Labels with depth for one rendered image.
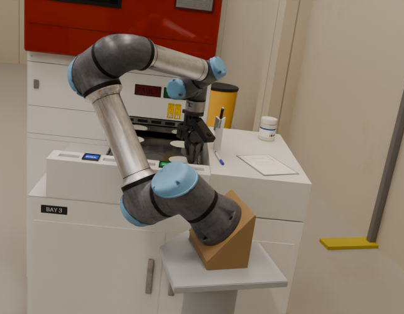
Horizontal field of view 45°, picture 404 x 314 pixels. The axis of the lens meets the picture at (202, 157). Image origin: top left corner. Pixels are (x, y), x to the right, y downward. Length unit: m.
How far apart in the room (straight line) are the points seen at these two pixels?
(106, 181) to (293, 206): 0.65
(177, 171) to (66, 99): 1.09
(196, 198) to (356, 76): 2.80
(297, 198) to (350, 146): 2.25
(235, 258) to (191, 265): 0.12
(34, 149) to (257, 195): 1.14
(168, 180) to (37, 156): 1.20
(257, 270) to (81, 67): 0.76
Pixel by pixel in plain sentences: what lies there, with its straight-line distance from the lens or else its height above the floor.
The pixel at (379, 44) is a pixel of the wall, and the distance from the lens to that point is 3.76.
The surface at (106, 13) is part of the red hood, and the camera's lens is 2.14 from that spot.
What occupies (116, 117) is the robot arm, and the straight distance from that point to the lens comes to 1.40.
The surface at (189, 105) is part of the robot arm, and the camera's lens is 1.82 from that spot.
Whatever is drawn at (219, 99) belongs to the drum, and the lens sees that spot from 5.17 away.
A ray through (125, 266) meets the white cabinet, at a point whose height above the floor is 0.58.
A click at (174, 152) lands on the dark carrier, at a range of 2.03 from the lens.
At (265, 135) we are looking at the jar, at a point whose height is 0.99.
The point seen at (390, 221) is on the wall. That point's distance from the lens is 3.55.
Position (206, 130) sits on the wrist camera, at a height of 1.06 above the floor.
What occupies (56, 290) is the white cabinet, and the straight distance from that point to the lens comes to 1.91.
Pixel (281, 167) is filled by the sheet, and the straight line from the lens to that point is 1.80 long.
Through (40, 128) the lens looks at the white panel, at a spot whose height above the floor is 0.87.
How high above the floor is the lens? 1.53
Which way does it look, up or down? 18 degrees down
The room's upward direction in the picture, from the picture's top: 7 degrees clockwise
